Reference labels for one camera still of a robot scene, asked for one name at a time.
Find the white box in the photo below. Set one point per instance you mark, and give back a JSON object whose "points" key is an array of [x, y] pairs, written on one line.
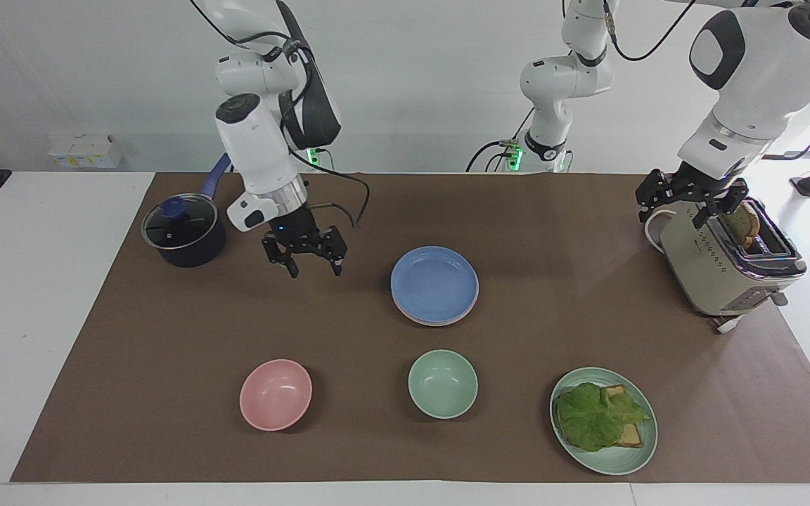
{"points": [[85, 152]]}

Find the green lettuce leaf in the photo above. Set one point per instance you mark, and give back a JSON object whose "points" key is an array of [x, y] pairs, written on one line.
{"points": [[595, 418]]}

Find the toast bread slice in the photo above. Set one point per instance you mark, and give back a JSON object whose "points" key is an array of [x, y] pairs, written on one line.
{"points": [[744, 223], [631, 436]]}

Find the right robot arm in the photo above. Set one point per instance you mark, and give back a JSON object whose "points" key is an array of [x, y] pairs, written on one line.
{"points": [[259, 151]]}

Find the blue plate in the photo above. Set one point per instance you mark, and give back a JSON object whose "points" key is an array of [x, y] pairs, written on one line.
{"points": [[434, 283]]}

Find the dark blue saucepan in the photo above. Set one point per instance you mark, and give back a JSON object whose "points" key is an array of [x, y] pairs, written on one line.
{"points": [[190, 242]]}

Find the pink bowl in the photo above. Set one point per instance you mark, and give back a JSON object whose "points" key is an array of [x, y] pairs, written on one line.
{"points": [[275, 395]]}

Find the glass pot lid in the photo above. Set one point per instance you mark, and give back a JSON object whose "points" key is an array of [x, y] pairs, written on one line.
{"points": [[178, 221]]}

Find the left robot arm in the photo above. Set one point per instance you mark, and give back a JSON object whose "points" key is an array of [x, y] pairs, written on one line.
{"points": [[756, 91]]}

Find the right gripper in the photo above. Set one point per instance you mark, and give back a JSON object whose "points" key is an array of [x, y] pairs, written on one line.
{"points": [[296, 226]]}

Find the pink plate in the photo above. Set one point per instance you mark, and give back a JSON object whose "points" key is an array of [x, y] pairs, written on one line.
{"points": [[436, 322]]}

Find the green bowl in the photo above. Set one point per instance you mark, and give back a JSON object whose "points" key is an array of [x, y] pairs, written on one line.
{"points": [[443, 384]]}

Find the beige toaster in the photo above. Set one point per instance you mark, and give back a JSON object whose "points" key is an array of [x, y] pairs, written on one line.
{"points": [[714, 270]]}

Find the green plate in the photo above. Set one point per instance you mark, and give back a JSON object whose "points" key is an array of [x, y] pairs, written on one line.
{"points": [[616, 457]]}

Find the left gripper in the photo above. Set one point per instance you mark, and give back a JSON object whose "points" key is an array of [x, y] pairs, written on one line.
{"points": [[702, 180]]}

